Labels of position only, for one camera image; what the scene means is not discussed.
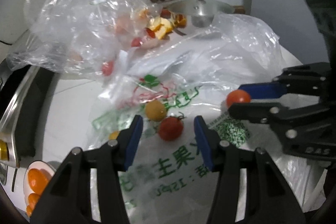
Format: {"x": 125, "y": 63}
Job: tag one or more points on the clear plastic bag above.
{"x": 71, "y": 16}

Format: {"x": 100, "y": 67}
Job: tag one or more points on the printed plastic bag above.
{"x": 236, "y": 56}

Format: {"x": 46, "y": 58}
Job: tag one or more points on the cut fruit pieces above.
{"x": 162, "y": 26}

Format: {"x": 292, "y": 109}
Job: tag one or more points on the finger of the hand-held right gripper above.
{"x": 265, "y": 90}
{"x": 262, "y": 111}

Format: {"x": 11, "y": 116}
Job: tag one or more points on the small tangerine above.
{"x": 29, "y": 211}
{"x": 34, "y": 199}
{"x": 36, "y": 180}

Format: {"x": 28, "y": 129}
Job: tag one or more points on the yellow-green cherry tomato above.
{"x": 155, "y": 110}

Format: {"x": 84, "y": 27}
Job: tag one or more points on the white plate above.
{"x": 48, "y": 167}

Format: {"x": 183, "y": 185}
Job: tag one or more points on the small yellow cherry tomato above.
{"x": 114, "y": 134}

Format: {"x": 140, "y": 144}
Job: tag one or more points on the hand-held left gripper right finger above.
{"x": 203, "y": 142}

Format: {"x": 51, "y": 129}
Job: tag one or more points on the steel gas stove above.
{"x": 26, "y": 113}

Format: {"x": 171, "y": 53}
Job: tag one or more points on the small steel pot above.
{"x": 202, "y": 8}

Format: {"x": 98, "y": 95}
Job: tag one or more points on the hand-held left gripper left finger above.
{"x": 134, "y": 140}

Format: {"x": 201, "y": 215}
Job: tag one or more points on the red cherry tomato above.
{"x": 170, "y": 128}
{"x": 237, "y": 97}
{"x": 108, "y": 67}
{"x": 136, "y": 42}

